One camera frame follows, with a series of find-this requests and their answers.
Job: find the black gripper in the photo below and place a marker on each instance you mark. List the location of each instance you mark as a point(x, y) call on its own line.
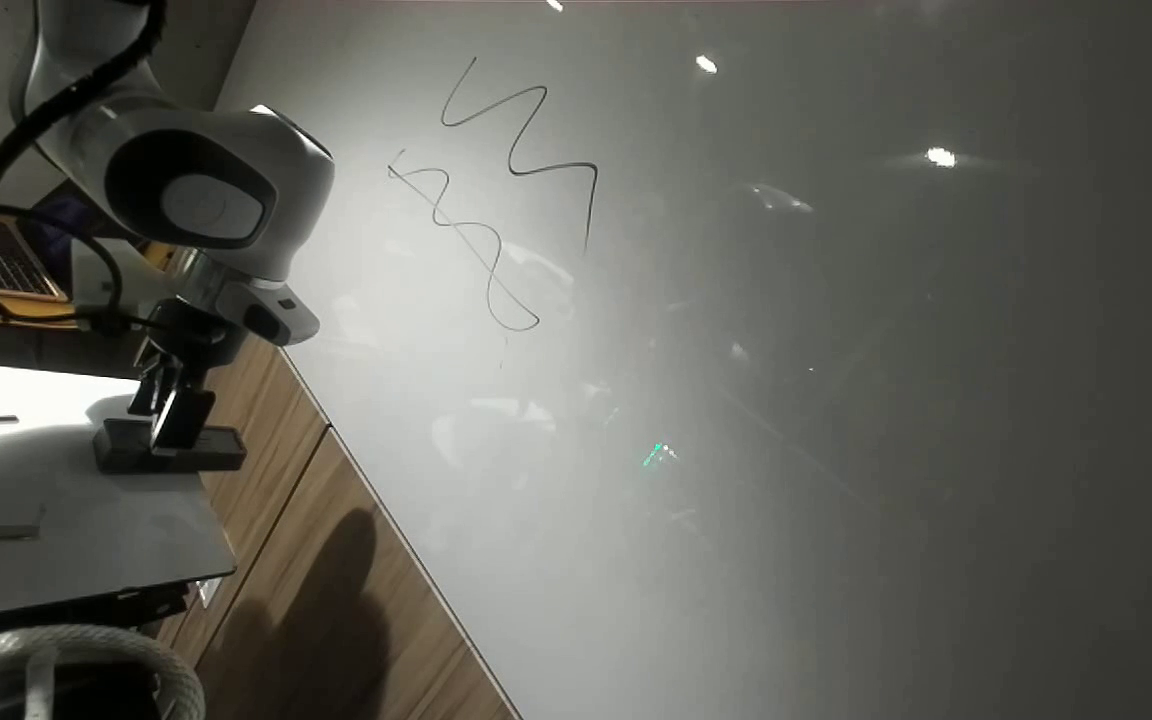
point(197, 335)

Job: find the black whiteboard eraser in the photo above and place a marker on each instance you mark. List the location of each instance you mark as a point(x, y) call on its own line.
point(224, 450)

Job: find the large white whiteboard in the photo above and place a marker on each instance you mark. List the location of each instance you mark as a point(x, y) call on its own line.
point(800, 400)

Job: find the small white platform board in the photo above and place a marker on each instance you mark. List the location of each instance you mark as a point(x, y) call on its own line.
point(71, 532)

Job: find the open laptop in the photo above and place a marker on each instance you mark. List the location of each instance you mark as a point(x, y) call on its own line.
point(19, 262)

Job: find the black marker scribble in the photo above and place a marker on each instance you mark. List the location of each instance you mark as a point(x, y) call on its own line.
point(595, 202)

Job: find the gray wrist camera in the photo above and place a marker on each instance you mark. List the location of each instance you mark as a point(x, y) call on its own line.
point(285, 318)

